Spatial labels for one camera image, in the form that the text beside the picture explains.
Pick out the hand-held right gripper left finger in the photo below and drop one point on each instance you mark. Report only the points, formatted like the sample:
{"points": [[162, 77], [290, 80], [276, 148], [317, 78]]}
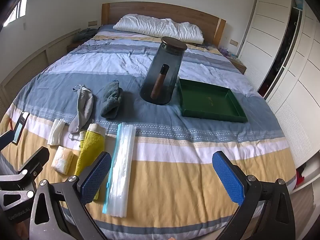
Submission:
{"points": [[97, 177]]}

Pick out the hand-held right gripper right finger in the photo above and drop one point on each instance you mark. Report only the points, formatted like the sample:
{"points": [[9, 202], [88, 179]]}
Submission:
{"points": [[228, 177]]}

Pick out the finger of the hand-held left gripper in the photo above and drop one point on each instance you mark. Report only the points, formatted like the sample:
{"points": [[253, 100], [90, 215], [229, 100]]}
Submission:
{"points": [[35, 161], [5, 140]]}

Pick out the tissue pack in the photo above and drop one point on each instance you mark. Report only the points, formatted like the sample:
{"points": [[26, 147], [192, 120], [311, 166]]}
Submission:
{"points": [[62, 158]]}

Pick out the clear zip bag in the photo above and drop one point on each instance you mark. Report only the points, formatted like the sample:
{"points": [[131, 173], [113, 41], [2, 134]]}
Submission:
{"points": [[122, 165]]}

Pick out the yellow towel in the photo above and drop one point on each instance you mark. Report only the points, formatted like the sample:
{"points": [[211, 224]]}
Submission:
{"points": [[91, 145]]}

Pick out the white cloth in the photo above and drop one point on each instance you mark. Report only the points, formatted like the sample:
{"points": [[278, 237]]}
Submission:
{"points": [[55, 132]]}

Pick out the grey fabric pouch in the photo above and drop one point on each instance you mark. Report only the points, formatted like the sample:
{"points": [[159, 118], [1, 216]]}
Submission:
{"points": [[83, 107]]}

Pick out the grey plush towel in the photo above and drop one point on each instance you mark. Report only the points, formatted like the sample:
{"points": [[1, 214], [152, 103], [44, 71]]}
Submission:
{"points": [[111, 100]]}

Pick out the green tray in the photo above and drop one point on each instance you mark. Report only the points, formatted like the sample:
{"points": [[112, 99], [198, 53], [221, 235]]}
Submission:
{"points": [[207, 100]]}

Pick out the smartphone with red case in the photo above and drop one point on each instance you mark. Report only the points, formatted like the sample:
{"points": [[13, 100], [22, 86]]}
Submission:
{"points": [[21, 126]]}

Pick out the striped quilt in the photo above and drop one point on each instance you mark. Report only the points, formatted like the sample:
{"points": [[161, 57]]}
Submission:
{"points": [[200, 155]]}

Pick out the red object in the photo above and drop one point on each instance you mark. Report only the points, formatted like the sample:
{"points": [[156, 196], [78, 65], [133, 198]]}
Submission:
{"points": [[300, 178]]}

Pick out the white radiator cover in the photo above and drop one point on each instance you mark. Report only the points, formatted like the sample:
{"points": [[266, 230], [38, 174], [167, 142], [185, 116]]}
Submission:
{"points": [[30, 62]]}

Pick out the wooden nightstand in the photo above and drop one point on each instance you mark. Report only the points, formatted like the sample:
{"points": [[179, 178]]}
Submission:
{"points": [[238, 66]]}

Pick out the white wardrobe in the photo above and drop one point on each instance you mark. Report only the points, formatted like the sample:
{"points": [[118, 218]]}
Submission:
{"points": [[307, 92]]}

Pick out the grey glass pitcher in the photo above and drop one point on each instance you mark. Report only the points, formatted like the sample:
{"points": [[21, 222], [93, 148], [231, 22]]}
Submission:
{"points": [[172, 62]]}

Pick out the window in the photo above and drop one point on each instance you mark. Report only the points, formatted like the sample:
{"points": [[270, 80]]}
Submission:
{"points": [[21, 7]]}

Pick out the white pillow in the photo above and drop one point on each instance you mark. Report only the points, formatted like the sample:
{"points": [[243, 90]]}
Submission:
{"points": [[155, 27]]}

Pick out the wooden bed headboard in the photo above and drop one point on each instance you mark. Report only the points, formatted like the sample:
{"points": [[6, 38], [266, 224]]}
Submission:
{"points": [[150, 10]]}

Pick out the light blue object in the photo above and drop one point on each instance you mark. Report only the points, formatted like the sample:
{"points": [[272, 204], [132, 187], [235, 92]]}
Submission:
{"points": [[299, 2]]}

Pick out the wall switch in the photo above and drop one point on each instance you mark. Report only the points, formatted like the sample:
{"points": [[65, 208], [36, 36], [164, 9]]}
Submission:
{"points": [[233, 42], [92, 23]]}

